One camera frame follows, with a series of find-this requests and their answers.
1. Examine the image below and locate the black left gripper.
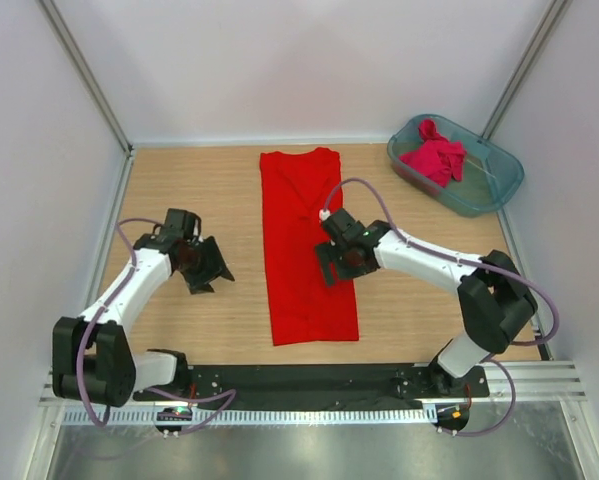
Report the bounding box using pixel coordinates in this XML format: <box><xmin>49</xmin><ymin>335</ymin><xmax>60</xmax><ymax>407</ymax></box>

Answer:
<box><xmin>177</xmin><ymin>236</ymin><xmax>234</xmax><ymax>294</ymax></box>

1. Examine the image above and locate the red t shirt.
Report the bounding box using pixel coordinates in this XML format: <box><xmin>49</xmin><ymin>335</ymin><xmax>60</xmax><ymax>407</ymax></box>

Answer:
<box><xmin>259</xmin><ymin>147</ymin><xmax>359</xmax><ymax>346</ymax></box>

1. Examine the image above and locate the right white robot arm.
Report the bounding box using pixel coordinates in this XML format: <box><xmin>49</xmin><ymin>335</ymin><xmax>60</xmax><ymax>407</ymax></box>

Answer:
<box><xmin>315</xmin><ymin>208</ymin><xmax>537</xmax><ymax>396</ymax></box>

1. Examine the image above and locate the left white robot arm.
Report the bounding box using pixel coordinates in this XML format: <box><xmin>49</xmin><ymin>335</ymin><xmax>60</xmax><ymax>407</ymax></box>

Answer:
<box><xmin>51</xmin><ymin>208</ymin><xmax>234</xmax><ymax>407</ymax></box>

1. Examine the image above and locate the teal plastic bin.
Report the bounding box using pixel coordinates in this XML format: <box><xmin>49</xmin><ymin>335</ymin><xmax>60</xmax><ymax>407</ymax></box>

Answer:
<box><xmin>387</xmin><ymin>114</ymin><xmax>525</xmax><ymax>217</ymax></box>

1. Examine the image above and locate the magenta t shirt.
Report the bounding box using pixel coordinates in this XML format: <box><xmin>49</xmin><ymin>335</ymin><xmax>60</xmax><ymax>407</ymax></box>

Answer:
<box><xmin>399</xmin><ymin>118</ymin><xmax>467</xmax><ymax>188</ymax></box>

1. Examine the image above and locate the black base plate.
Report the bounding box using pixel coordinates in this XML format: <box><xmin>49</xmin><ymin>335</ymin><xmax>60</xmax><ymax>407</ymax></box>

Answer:
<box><xmin>160</xmin><ymin>363</ymin><xmax>490</xmax><ymax>412</ymax></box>

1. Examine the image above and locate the white slotted cable duct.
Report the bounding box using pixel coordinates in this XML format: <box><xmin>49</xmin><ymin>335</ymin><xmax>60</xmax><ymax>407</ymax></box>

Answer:
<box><xmin>61</xmin><ymin>405</ymin><xmax>439</xmax><ymax>426</ymax></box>

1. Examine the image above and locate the aluminium front rail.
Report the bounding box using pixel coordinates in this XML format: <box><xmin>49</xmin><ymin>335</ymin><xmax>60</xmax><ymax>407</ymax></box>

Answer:
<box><xmin>38</xmin><ymin>360</ymin><xmax>586</xmax><ymax>407</ymax></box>

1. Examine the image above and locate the left aluminium corner post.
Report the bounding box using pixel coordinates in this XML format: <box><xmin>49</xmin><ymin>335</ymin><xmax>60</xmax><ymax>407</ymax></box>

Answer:
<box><xmin>37</xmin><ymin>0</ymin><xmax>133</xmax><ymax>157</ymax></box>

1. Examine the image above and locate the aluminium corner post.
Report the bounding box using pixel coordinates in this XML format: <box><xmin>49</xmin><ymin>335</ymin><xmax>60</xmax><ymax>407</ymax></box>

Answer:
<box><xmin>37</xmin><ymin>0</ymin><xmax>133</xmax><ymax>157</ymax></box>
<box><xmin>481</xmin><ymin>0</ymin><xmax>572</xmax><ymax>140</ymax></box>

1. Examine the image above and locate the right aluminium corner post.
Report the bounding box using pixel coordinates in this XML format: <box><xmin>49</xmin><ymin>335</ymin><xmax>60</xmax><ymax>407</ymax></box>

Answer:
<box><xmin>481</xmin><ymin>0</ymin><xmax>572</xmax><ymax>140</ymax></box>

